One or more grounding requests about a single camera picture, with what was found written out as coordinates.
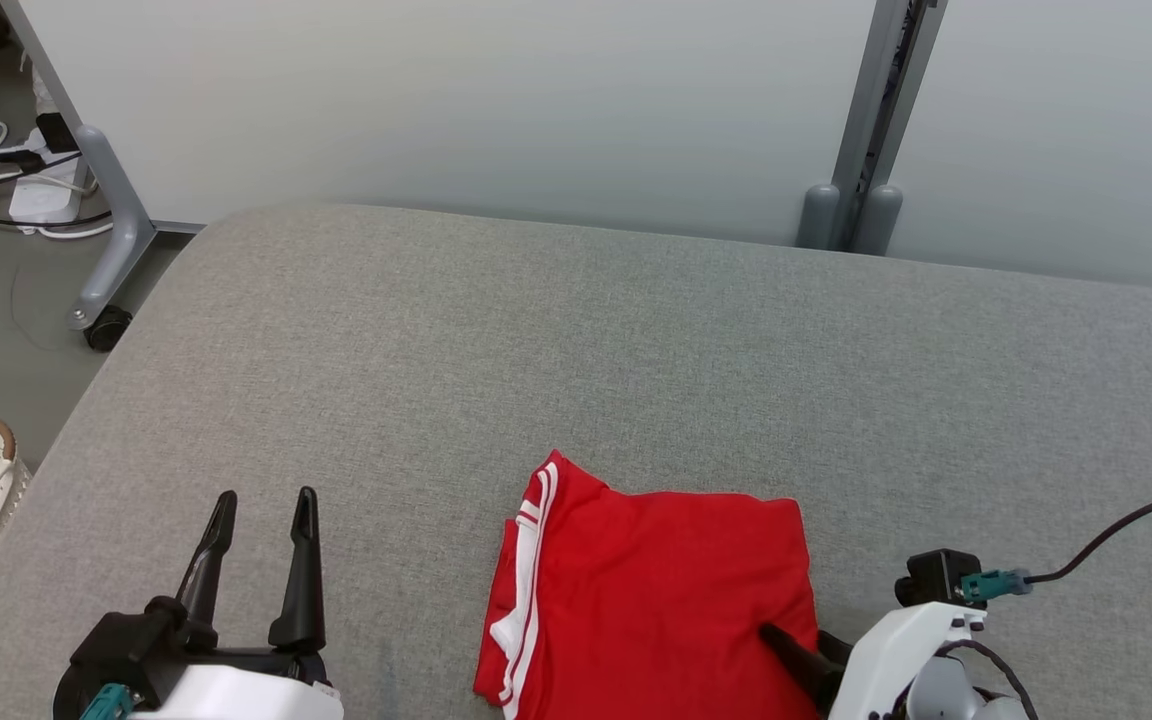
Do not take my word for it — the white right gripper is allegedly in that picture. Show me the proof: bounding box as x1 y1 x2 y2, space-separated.
758 602 987 720

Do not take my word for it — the left camera cable teal plug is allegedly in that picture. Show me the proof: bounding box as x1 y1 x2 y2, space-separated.
79 683 134 720

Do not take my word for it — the grey partition leg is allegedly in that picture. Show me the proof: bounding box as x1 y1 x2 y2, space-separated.
66 122 159 333

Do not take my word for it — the grey metal partition post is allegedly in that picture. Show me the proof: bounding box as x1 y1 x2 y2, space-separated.
829 0 949 251

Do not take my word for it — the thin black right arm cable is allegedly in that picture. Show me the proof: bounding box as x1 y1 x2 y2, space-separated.
936 638 1039 720

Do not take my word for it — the white partition panel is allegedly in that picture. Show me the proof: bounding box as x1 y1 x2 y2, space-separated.
886 0 1152 293
0 0 882 246

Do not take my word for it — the right camera cable teal plug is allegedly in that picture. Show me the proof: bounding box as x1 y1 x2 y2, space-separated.
961 492 1152 604

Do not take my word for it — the black partition caster wheel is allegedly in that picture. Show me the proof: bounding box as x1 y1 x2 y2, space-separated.
84 305 134 353

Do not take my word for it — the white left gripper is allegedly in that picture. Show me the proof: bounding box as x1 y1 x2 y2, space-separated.
131 486 345 720

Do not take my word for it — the black power adapter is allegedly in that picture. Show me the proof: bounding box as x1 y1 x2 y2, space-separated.
34 112 79 154

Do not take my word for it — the red jersey striped white trim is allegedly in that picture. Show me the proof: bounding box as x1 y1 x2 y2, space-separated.
473 450 822 720

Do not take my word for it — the camera cable teal plug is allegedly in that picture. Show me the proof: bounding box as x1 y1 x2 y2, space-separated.
79 683 134 720
961 492 1152 604

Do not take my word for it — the grey cylindrical post foot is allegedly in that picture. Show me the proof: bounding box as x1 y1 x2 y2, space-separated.
851 184 904 257
796 182 842 251

